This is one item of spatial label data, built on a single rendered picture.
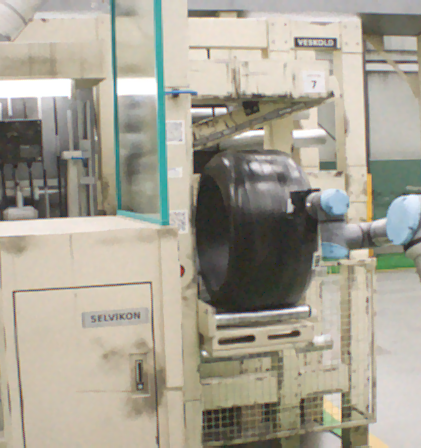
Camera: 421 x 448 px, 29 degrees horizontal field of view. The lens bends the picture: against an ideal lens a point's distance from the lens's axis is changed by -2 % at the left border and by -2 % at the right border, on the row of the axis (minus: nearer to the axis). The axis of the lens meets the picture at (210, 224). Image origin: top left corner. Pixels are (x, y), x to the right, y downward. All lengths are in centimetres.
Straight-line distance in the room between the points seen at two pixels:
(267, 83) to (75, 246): 147
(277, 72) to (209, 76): 26
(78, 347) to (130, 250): 24
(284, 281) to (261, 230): 20
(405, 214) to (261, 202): 76
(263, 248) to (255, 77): 75
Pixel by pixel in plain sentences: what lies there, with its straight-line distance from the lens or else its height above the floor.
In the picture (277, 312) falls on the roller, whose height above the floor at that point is 91.
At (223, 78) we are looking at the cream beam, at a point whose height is 171.
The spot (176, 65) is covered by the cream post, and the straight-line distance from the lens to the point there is 275.
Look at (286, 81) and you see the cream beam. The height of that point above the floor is 170.
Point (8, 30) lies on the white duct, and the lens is 297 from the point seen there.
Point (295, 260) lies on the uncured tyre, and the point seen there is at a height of 109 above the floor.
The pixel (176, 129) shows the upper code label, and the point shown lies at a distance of 273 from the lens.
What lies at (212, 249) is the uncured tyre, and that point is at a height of 109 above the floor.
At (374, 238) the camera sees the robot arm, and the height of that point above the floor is 118.
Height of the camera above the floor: 140
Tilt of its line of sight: 4 degrees down
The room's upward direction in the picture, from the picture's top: 2 degrees counter-clockwise
